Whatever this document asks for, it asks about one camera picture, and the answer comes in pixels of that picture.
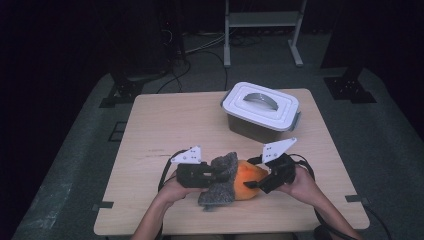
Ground black stand base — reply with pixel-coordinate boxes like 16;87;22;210
99;74;145;109
323;66;378;104

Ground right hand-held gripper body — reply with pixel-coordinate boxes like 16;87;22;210
261;137;298;195

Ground right hand-held gripper black cable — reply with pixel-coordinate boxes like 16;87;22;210
289;153;360;240

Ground hand-held gripper black cable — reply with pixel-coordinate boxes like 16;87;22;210
289;153;360;240
157;149;188;193

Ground orange plush toy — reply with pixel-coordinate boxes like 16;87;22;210
233;159;270;202

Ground person's left hand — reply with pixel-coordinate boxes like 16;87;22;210
157;171;208;208

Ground grey fuzzy cloth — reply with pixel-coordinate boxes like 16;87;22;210
197;151;240;213

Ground black floor cable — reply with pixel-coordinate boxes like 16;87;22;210
156;49;230;95

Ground left hand-held gripper black cable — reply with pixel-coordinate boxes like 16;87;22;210
157;149;188;193

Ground white floor cables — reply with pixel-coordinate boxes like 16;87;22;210
184;32;226;55

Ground person's right hand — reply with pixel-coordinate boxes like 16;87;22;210
278;164;322;205

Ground white metal stand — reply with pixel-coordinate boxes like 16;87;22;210
223;0;308;68

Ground black tape strip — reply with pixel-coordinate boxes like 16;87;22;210
91;200;115;213
344;194;370;204

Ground white lid with grey handle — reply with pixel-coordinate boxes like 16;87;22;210
219;81;301;133

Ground dark equipment stand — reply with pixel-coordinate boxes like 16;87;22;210
109;0;188;78

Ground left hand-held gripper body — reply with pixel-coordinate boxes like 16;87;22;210
170;145;216;189

